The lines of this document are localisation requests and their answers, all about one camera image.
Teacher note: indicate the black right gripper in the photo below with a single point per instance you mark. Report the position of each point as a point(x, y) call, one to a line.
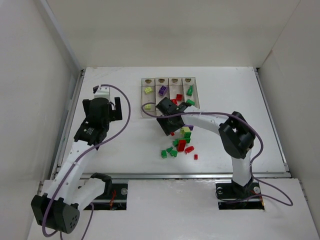
point(169, 125)

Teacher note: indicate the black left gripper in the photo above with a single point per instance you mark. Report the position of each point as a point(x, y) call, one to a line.
point(117, 108)

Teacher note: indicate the red lego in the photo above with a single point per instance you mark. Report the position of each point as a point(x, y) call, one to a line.
point(174, 101)

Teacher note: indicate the yellow lego brick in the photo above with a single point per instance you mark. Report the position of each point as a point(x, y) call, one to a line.
point(147, 107)
point(148, 90)

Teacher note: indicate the red square lego brick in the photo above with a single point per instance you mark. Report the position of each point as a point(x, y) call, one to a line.
point(179, 97)

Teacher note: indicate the purple lego brick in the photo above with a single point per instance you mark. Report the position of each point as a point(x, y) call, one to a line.
point(163, 90)

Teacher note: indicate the green lego stack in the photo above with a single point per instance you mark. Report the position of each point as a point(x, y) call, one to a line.
point(190, 91)

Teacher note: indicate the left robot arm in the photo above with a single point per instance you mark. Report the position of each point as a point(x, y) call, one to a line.
point(59, 207)

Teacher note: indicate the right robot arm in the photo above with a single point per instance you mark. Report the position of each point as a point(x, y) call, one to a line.
point(236, 137)

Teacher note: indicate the yellow-green lego block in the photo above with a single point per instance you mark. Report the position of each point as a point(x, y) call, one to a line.
point(184, 129)

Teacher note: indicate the green lego under pile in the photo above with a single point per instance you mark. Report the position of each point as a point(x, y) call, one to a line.
point(186, 137)

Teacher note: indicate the tall red lego brick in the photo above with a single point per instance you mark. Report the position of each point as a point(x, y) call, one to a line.
point(181, 145)

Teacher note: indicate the red slanted lego brick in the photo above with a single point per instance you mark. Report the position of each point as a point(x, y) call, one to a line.
point(189, 149)

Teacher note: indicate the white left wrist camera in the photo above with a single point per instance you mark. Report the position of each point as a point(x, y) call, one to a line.
point(101, 92)

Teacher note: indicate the aluminium front rail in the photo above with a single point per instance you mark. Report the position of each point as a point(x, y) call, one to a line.
point(138, 176)

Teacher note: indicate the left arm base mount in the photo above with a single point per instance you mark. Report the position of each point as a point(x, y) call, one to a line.
point(117, 190)

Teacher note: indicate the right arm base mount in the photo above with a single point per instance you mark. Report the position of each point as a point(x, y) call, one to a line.
point(231, 191)

